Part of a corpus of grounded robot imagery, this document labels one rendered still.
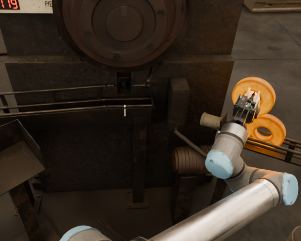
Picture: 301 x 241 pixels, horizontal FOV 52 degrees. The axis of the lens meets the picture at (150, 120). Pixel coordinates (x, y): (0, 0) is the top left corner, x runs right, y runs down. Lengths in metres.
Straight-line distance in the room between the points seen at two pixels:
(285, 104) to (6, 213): 2.21
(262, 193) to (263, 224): 1.00
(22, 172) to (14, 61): 0.45
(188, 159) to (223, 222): 0.63
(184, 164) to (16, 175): 0.68
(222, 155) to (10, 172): 0.79
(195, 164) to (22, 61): 0.85
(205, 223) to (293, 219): 1.28
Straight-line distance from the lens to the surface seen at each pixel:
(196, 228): 0.75
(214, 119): 1.33
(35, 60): 1.36
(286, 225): 1.96
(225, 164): 0.97
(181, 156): 1.38
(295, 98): 2.92
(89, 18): 1.03
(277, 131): 1.27
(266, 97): 1.20
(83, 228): 0.79
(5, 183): 1.26
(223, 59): 1.39
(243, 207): 0.85
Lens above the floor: 1.53
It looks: 41 degrees down
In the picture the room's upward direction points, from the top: 3 degrees clockwise
